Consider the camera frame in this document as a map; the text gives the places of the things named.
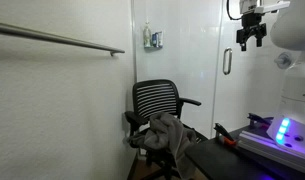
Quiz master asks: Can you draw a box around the metal towel bar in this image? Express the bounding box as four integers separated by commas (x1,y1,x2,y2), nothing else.
0,20,126,57

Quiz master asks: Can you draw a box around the metal door handle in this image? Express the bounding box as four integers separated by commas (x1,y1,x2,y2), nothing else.
222,47,233,76

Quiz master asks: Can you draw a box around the black orange clamp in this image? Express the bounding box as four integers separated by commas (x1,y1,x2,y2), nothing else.
213,122,239,147

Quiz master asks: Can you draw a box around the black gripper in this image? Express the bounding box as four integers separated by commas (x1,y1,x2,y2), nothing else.
236,13,267,52

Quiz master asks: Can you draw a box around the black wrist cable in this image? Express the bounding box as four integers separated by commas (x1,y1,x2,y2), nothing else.
225,0,243,21

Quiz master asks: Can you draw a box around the black purple clamp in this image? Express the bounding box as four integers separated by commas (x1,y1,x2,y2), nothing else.
247,112,275,128

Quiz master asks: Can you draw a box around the grey bath towel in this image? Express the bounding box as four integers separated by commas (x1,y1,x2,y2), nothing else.
138,112,197,180
126,130,153,150

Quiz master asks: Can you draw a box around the glass shower shelf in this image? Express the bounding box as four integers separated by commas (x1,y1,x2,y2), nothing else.
144,45,164,51

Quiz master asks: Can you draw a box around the glass shower door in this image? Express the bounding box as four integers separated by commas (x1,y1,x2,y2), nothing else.
212,0,288,139

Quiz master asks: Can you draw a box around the black mesh office chair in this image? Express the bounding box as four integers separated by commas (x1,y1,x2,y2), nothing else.
124,79,210,180

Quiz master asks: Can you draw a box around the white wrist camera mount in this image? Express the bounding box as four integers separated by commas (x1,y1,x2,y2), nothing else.
239,0,291,15

